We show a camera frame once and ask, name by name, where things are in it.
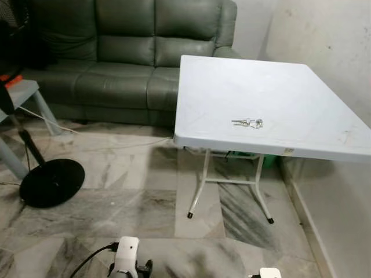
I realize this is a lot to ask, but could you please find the silver key bunch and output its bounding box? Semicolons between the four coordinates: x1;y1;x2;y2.
231;118;264;129

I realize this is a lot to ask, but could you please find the black fan stand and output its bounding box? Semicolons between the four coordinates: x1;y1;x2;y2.
13;129;86;209

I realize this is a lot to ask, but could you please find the green box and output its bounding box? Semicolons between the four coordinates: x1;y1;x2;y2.
226;151;278;170

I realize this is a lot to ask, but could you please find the white folding table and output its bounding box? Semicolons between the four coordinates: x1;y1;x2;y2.
173;55;371;224

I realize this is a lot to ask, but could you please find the grey side table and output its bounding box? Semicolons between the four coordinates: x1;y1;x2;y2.
0;80;62;180

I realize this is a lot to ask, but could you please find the green leather sofa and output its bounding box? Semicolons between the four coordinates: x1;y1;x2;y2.
23;0;238;127

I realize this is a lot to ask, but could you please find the orange object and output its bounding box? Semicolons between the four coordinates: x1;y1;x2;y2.
0;74;24;87

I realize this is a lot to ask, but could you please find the black fan head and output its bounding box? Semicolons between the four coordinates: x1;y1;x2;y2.
0;0;32;73

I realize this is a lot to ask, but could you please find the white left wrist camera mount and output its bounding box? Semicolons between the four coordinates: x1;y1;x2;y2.
113;236;140;276

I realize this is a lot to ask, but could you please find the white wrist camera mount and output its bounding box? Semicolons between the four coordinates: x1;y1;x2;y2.
113;236;140;276
259;268;282;278

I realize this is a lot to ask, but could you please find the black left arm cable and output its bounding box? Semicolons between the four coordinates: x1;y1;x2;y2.
70;243;120;278

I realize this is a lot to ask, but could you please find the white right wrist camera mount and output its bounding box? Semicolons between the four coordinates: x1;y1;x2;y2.
259;268;282;278

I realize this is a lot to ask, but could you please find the white floor cable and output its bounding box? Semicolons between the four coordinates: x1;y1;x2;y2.
20;107;174;152

